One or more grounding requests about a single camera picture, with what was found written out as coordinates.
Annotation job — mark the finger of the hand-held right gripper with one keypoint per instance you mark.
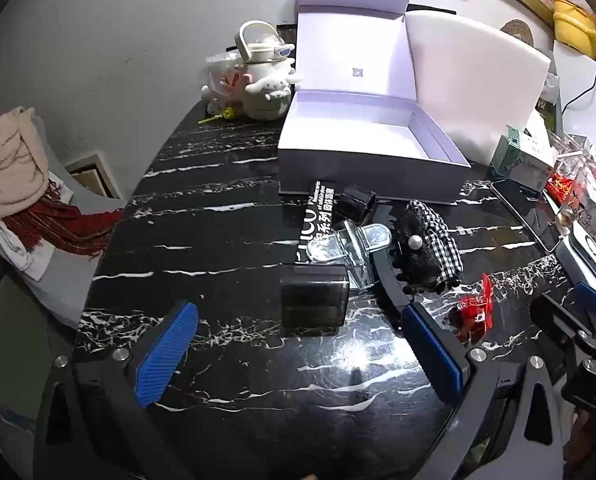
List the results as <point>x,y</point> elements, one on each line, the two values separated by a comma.
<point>562,317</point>
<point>595,299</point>

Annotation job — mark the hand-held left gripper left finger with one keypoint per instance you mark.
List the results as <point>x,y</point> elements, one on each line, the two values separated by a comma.
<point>168,355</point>

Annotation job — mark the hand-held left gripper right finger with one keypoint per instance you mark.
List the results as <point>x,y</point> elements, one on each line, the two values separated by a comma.
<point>435,360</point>

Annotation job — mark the red flower hair clip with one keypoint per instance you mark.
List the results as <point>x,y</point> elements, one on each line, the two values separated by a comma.
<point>472,310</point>

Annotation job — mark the black hair claw with pearl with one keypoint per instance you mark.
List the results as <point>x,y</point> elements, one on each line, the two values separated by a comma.
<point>417,255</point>

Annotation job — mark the black white checkered hair bow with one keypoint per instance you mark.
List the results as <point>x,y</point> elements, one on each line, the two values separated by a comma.
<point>440,235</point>

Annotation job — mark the smoky transparent plastic box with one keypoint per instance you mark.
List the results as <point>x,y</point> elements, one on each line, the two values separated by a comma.
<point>313,300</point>

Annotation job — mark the clear plastic clip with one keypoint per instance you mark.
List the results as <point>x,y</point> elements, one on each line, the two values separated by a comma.
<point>350,245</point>

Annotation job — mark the long black cosmetic box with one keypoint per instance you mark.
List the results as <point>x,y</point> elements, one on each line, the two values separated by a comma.
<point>315,220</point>

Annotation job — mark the lavender gift box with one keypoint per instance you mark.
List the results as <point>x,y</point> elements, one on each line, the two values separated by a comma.
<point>357,125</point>

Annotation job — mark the white grey small device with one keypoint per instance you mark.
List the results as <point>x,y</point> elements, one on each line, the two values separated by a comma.
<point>585,250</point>

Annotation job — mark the cartoon print glass cup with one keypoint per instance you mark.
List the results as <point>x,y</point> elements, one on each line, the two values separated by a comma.
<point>590,210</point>

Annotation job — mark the black smartphone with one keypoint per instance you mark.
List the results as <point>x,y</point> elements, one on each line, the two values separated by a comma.
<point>525,212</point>

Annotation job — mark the red snack packet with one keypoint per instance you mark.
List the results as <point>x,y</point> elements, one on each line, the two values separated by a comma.
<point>562,187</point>

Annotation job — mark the grey chair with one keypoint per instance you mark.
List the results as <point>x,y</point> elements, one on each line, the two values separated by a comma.
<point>60,280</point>

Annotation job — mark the white medicine box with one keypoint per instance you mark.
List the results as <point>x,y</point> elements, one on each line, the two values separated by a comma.
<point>532,162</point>

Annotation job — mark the red plaid scarf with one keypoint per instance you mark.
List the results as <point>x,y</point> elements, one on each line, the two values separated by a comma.
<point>53,220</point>

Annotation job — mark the white refrigerator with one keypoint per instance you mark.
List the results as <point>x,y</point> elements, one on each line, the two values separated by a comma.
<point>582,120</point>

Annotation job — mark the yellow flower stick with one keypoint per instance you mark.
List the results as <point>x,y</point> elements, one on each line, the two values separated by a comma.
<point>218,117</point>

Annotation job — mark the beige knitted scarf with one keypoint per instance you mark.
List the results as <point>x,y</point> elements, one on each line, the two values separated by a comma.
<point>8,170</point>

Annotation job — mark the white foam board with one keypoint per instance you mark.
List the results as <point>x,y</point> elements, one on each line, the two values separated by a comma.
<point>477,75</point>

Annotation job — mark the yellow pot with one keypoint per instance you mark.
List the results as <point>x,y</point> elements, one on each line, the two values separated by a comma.
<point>575,25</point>

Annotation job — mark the woven straw basket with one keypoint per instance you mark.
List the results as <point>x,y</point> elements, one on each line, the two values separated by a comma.
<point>517,30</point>

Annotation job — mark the clear plastic bag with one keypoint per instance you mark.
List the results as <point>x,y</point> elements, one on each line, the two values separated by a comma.
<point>220,80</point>

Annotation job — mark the white Cinnamoroll plush toy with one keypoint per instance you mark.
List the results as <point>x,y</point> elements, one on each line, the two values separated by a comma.
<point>265,90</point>

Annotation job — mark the clear jar with black lid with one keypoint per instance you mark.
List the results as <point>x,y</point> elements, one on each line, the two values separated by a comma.
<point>287,31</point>

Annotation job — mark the cream leaning picture frame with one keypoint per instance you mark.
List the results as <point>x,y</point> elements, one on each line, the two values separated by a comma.
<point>90,175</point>

